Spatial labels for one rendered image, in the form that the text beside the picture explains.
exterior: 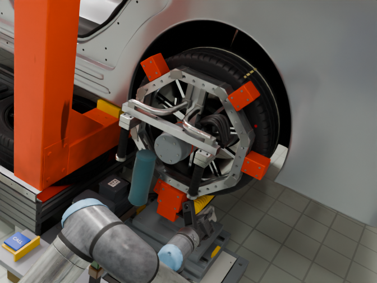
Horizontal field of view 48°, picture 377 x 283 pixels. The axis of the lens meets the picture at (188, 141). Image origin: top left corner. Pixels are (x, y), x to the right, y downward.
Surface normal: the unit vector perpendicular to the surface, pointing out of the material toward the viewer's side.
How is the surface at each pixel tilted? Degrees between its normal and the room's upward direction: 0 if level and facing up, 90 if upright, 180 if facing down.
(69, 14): 90
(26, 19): 90
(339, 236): 0
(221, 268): 0
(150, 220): 0
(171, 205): 90
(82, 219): 43
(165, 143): 90
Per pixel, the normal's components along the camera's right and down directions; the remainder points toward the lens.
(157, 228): 0.21, -0.84
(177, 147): -0.48, 0.36
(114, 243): 0.11, -0.37
